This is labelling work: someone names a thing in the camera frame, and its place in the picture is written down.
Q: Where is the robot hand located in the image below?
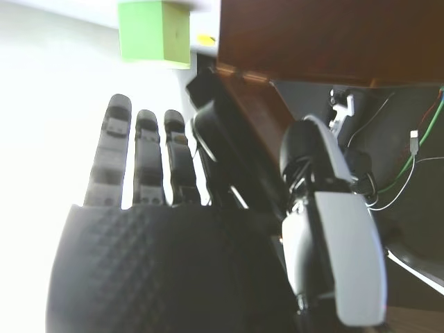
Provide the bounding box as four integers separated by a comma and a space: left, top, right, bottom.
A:
44, 92, 389, 333

